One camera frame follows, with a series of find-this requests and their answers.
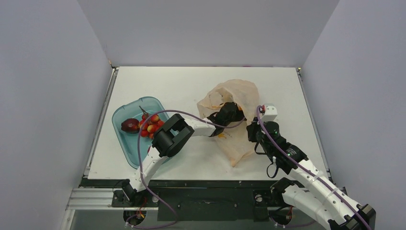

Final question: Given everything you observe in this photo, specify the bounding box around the red fake fruit in bin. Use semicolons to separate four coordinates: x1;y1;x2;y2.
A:
121;118;140;134

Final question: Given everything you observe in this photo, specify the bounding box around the red fake fruit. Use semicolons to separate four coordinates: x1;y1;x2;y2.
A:
138;106;164;139
121;118;140;134

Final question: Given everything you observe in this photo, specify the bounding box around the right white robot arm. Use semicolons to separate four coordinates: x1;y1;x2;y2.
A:
247;119;376;230

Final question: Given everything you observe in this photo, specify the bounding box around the teal plastic bin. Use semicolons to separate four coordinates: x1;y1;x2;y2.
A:
112;96;164;169

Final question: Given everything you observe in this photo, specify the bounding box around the orange plastic bag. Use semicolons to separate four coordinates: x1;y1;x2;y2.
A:
197;79;259;167

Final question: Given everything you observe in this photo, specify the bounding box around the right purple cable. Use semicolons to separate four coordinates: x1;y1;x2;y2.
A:
255;105;372;230

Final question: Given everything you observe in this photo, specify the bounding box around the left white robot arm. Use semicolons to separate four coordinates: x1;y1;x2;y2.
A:
122;103;246;206

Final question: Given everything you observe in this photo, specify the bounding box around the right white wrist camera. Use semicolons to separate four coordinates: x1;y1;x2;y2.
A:
259;104;278;123

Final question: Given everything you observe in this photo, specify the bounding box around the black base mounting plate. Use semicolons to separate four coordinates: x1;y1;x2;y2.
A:
111;180;289;221

